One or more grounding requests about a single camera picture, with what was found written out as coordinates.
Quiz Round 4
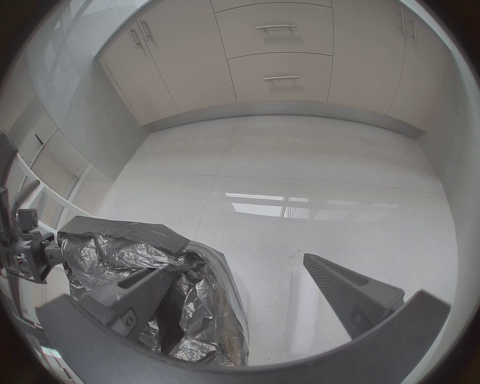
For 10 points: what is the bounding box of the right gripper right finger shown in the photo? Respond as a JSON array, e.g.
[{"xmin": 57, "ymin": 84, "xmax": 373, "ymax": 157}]
[{"xmin": 303, "ymin": 253, "xmax": 406, "ymax": 343}]

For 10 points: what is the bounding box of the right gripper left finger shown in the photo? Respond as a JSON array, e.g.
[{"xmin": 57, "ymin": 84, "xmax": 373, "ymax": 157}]
[{"xmin": 80, "ymin": 265, "xmax": 179, "ymax": 343}]

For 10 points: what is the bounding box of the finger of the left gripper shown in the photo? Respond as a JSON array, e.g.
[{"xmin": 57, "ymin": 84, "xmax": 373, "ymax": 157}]
[{"xmin": 45, "ymin": 245, "xmax": 65, "ymax": 265}]

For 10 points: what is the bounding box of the black plastic bag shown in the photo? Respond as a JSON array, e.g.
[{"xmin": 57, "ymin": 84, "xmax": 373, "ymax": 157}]
[{"xmin": 56, "ymin": 215, "xmax": 250, "ymax": 367}]

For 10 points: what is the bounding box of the beige cabinet with drawers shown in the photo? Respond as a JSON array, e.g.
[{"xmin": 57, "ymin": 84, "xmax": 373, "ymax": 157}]
[{"xmin": 95, "ymin": 0, "xmax": 456, "ymax": 138}]

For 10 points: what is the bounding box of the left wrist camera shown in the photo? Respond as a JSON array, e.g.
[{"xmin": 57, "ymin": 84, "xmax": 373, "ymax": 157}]
[{"xmin": 16, "ymin": 208, "xmax": 43, "ymax": 244}]

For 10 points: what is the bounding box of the grey chair with white frame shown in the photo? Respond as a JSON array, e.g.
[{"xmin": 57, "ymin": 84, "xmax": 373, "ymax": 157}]
[{"xmin": 0, "ymin": 130, "xmax": 96, "ymax": 235}]

